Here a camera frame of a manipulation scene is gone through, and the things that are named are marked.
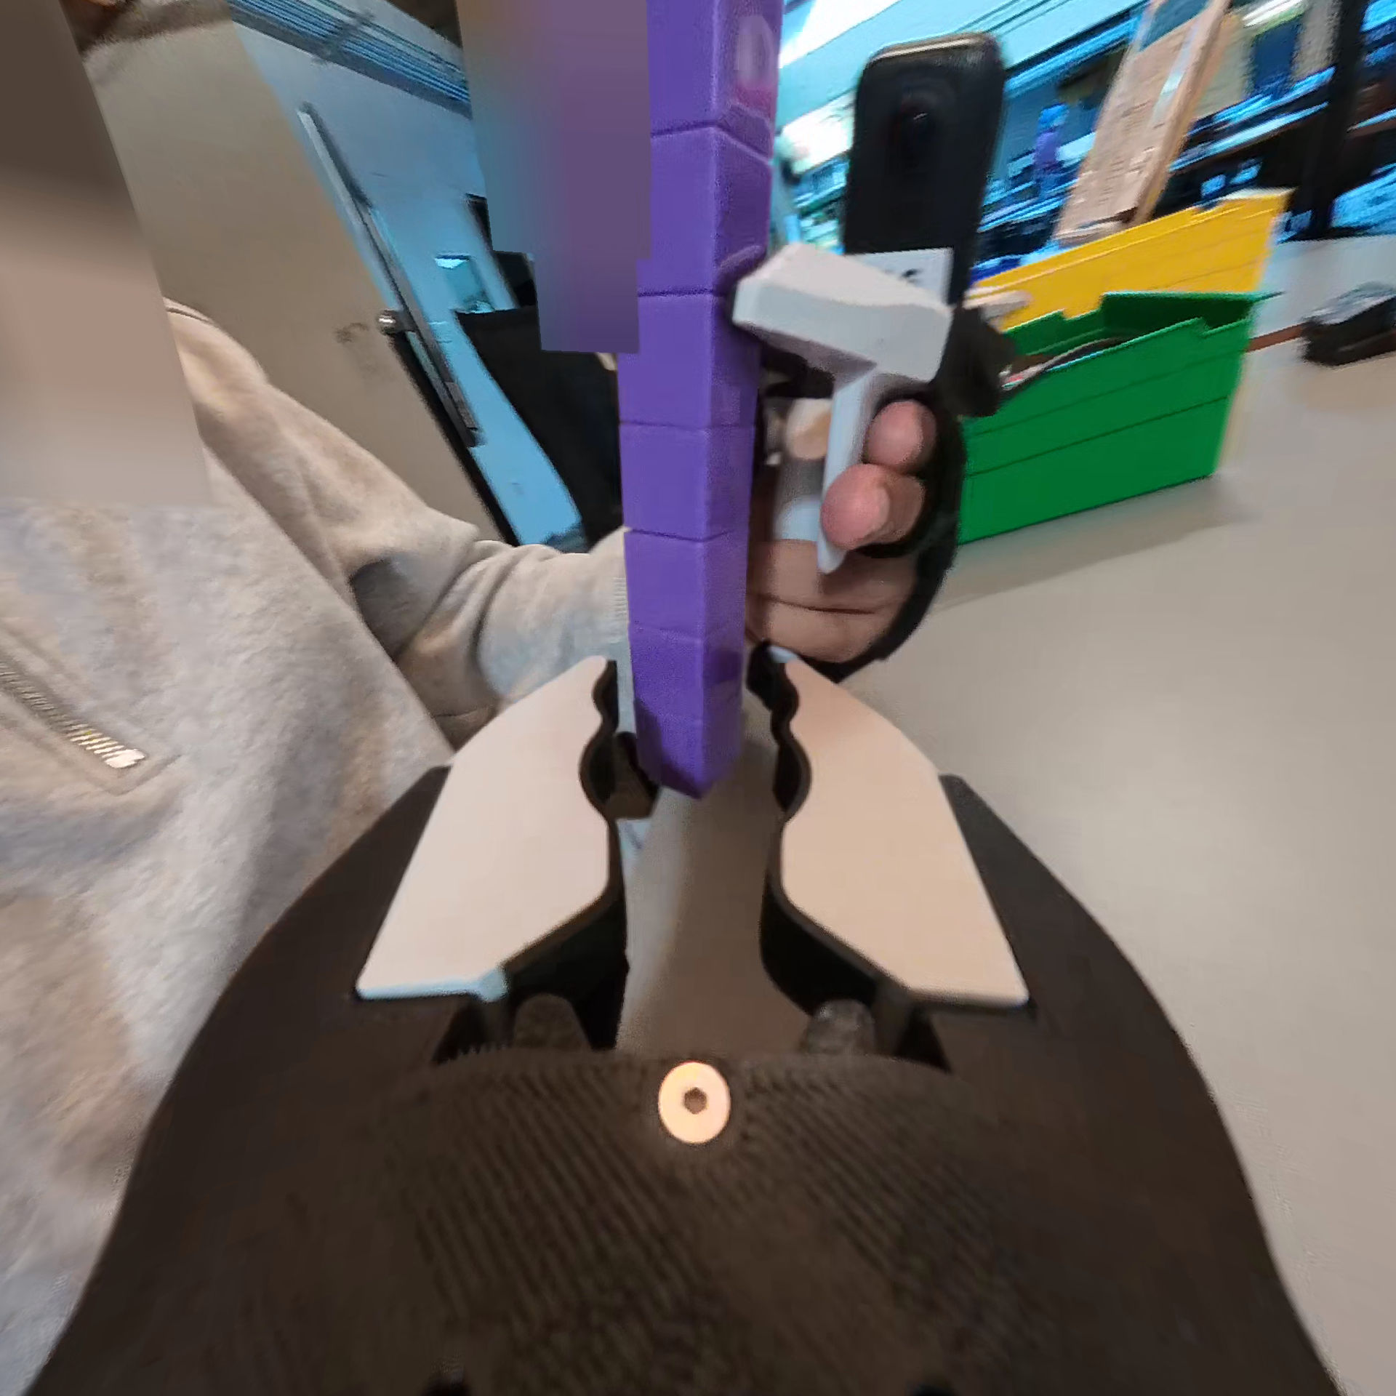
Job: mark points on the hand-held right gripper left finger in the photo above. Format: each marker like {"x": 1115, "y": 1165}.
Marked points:
{"x": 502, "y": 851}

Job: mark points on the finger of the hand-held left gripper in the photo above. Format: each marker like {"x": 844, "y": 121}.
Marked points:
{"x": 851, "y": 311}

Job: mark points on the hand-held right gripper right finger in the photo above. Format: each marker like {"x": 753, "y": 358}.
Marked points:
{"x": 894, "y": 861}

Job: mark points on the purple block stack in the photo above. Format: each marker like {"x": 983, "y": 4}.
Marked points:
{"x": 686, "y": 490}

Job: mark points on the person's left forearm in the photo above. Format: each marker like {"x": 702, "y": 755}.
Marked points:
{"x": 490, "y": 621}

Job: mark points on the person's left hand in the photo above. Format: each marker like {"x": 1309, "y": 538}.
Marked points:
{"x": 873, "y": 508}

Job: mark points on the cardboard-backed monitor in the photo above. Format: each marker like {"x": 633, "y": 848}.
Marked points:
{"x": 1145, "y": 119}

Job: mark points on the yellow plastic bin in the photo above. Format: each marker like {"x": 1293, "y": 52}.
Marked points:
{"x": 1145, "y": 256}

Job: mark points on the green plastic bin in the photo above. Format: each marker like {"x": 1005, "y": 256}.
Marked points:
{"x": 1091, "y": 436}

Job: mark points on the person's grey hoodie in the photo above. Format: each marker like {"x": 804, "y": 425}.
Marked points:
{"x": 163, "y": 873}

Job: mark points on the black charger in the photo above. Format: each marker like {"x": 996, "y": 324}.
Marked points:
{"x": 1352, "y": 321}

